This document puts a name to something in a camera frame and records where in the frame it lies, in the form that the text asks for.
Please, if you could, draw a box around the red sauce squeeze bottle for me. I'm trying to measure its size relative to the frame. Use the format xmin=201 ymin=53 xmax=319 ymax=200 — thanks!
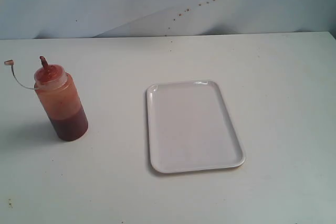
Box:
xmin=4 ymin=56 xmax=89 ymax=142

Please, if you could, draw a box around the white rectangular plastic tray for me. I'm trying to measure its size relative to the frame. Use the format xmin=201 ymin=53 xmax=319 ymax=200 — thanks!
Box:
xmin=145 ymin=80 xmax=246 ymax=174

